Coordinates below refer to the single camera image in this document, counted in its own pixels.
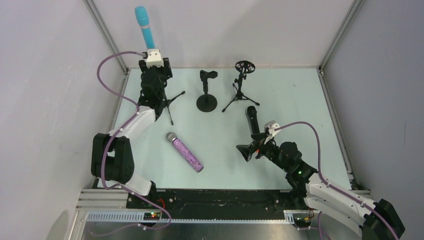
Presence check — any black microphone orange end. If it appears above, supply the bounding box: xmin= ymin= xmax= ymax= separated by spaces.
xmin=246 ymin=105 xmax=260 ymax=135

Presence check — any small black tripod stand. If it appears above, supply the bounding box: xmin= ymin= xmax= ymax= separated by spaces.
xmin=161 ymin=81 xmax=186 ymax=126

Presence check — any black round base mic stand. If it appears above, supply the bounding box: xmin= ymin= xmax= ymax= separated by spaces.
xmin=196 ymin=70 xmax=218 ymax=113

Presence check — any blue microphone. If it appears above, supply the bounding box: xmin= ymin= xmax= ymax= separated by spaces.
xmin=134 ymin=6 xmax=156 ymax=49

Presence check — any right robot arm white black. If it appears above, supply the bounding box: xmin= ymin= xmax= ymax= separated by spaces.
xmin=236 ymin=139 xmax=406 ymax=240

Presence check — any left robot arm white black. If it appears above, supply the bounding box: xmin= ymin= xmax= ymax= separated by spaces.
xmin=90 ymin=57 xmax=173 ymax=196

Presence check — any purple glitter microphone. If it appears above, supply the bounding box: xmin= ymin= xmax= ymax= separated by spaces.
xmin=166 ymin=132 xmax=204 ymax=173

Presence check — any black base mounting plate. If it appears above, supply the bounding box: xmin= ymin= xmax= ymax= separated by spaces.
xmin=126 ymin=188 xmax=299 ymax=220

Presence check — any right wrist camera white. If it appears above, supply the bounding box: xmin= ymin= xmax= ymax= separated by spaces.
xmin=264 ymin=120 xmax=281 ymax=140

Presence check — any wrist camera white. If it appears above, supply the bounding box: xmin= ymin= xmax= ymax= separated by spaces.
xmin=264 ymin=120 xmax=281 ymax=140
xmin=145 ymin=48 xmax=164 ymax=68

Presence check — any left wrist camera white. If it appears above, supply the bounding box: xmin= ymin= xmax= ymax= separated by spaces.
xmin=145 ymin=48 xmax=164 ymax=68

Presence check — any black tripod shock mount stand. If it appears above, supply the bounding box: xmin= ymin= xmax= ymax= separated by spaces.
xmin=221 ymin=60 xmax=260 ymax=113

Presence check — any grey slotted cable duct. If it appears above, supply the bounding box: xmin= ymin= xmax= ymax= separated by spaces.
xmin=85 ymin=211 xmax=295 ymax=224

